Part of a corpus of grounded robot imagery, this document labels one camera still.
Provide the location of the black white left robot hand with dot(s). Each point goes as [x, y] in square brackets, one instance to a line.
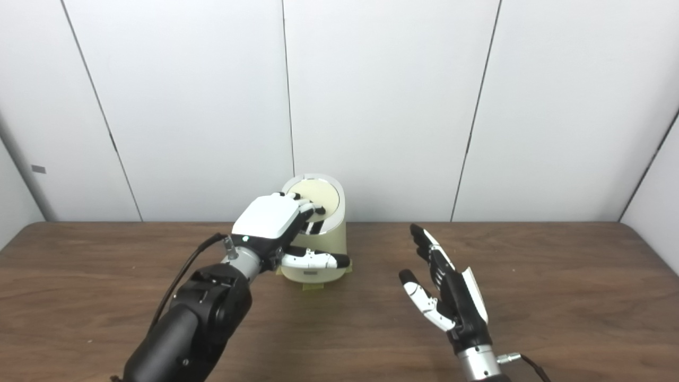
[265, 217]

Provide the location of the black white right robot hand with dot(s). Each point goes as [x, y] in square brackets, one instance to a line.
[467, 313]

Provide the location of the cream round bin lid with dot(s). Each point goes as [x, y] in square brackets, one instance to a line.
[323, 192]

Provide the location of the cream-colored bin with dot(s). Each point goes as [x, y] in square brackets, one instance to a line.
[331, 236]

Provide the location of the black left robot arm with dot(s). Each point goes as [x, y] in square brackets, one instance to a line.
[196, 323]

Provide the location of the small grey wall tag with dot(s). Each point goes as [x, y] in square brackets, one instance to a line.
[38, 169]

